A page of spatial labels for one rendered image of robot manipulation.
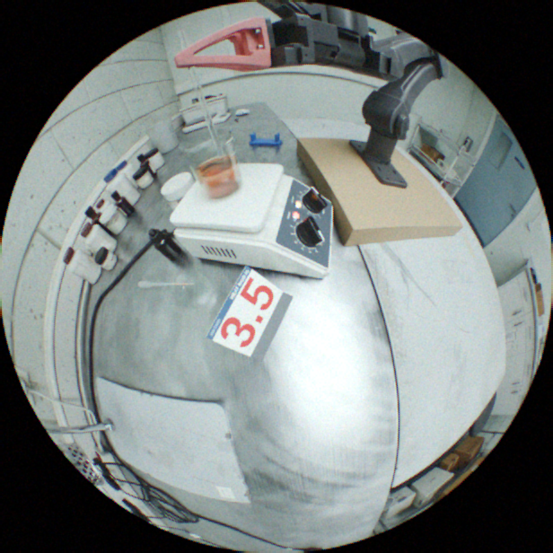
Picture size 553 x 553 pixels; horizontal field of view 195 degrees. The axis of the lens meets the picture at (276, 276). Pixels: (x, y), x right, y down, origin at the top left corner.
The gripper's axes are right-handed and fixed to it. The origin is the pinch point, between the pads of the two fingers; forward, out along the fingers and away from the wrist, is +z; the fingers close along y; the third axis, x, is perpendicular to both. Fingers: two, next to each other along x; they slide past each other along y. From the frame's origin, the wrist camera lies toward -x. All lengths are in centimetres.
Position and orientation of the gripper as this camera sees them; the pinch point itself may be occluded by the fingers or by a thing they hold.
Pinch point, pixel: (184, 58)
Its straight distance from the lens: 19.6
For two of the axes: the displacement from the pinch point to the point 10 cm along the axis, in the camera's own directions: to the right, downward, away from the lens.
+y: 5.3, 7.7, -3.6
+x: 1.0, 3.7, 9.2
